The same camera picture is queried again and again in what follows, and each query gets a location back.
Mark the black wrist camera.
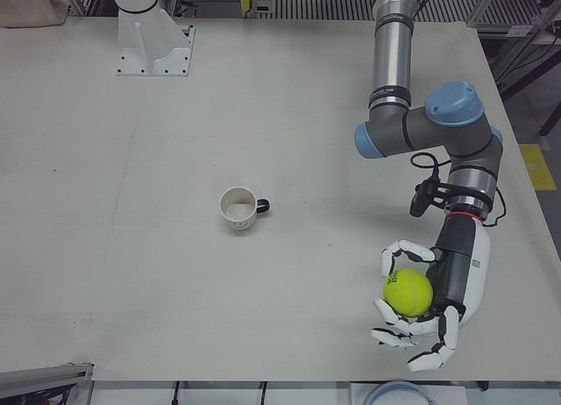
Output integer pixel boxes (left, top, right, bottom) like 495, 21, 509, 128
408, 181, 439, 217

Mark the aluminium frame stand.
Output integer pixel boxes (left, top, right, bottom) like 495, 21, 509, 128
467, 0, 561, 102

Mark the aluminium profile frame bar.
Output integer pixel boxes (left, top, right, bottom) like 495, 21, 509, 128
0, 361, 95, 405

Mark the yellow-green tennis ball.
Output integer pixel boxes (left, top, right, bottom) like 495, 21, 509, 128
382, 267, 435, 317

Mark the white mug with black handle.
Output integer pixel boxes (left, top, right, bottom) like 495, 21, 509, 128
219, 186, 272, 234

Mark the white robot arm base mount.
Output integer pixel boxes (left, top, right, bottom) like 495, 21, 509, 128
107, 0, 196, 78

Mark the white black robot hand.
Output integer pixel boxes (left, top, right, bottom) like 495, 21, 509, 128
371, 217, 493, 373

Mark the black camera cable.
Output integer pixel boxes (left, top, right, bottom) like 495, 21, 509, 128
409, 152, 508, 227

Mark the beige cloth bag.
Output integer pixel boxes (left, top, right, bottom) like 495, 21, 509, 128
0, 0, 67, 29

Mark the white round bucket rim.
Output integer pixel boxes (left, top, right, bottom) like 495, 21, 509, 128
366, 380, 433, 405

